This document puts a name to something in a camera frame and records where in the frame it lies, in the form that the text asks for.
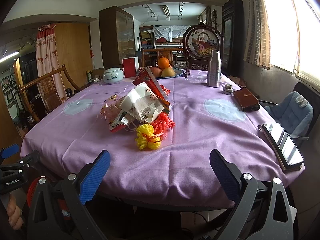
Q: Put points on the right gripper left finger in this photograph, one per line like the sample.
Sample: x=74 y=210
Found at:
x=58 y=209

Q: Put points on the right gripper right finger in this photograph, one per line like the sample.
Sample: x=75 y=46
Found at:
x=262 y=204

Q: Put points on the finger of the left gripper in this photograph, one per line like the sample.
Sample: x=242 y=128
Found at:
x=9 y=151

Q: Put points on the clear pink plastic wrapper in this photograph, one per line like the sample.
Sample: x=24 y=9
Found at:
x=110 y=108

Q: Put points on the white paper bag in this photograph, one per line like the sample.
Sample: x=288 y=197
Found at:
x=142 y=103

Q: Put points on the red snack package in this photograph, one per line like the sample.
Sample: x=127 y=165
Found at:
x=159 y=90

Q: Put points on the red mesh trash basket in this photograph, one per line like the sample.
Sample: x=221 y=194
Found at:
x=33 y=192

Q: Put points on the person's left hand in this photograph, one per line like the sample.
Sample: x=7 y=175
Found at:
x=14 y=212

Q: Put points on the purple tablecloth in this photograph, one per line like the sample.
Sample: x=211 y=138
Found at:
x=166 y=162

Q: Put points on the rectangular mirror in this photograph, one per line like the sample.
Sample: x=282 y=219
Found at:
x=287 y=152

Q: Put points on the wooden armchair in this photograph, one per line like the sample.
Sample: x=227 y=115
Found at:
x=47 y=90

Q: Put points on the pink floral curtain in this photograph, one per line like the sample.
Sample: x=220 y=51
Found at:
x=46 y=51

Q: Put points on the blue cushioned chair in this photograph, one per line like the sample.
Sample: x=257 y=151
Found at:
x=298 y=112

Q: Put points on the brown leather wallet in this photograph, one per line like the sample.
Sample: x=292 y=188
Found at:
x=246 y=100

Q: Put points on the small white cap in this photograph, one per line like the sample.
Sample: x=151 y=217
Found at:
x=228 y=89

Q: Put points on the white ceramic lidded jar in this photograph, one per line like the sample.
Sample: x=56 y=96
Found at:
x=113 y=75

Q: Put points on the silver metal bottle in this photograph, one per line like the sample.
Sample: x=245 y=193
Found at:
x=214 y=69

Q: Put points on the red box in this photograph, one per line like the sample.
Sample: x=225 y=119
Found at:
x=130 y=66

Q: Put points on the striped window curtain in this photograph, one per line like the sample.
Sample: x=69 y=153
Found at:
x=257 y=49

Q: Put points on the blue fruit plate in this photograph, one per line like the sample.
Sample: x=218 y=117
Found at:
x=149 y=73

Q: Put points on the brown glass cabinet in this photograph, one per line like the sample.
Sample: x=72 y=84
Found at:
x=117 y=36

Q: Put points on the yellow pear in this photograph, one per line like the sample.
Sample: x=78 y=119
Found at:
x=168 y=72

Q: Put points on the red apple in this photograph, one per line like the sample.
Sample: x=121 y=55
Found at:
x=157 y=72

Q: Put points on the orange fruit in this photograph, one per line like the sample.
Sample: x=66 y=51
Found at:
x=163 y=63

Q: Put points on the dark tall cabinet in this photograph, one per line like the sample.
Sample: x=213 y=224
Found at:
x=233 y=33

